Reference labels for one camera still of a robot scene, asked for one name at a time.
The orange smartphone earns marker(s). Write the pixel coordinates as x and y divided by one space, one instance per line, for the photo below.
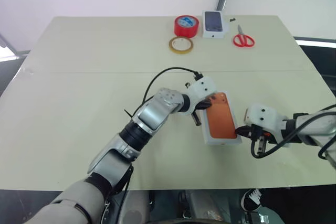
221 121

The black and white sneaker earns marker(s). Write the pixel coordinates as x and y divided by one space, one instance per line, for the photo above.
252 199

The black trouser leg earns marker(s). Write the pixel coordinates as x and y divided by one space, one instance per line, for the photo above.
296 203

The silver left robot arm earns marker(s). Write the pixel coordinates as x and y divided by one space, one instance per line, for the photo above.
147 113

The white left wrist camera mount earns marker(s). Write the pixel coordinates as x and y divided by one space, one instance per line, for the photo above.
203 87

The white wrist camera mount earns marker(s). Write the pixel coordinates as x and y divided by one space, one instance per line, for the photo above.
203 87
262 116

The yellow clear tape roll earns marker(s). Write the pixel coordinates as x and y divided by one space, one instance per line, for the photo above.
172 48

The red tape roll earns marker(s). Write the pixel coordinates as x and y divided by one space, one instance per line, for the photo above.
186 28

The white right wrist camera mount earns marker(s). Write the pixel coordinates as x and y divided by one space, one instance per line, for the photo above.
262 116

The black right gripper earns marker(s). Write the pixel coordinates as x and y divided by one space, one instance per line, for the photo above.
258 132

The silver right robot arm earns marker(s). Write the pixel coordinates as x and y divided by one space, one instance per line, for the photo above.
315 127

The white box with phone print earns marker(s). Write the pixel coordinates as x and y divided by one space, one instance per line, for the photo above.
214 24

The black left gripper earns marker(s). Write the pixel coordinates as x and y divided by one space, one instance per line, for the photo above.
201 106

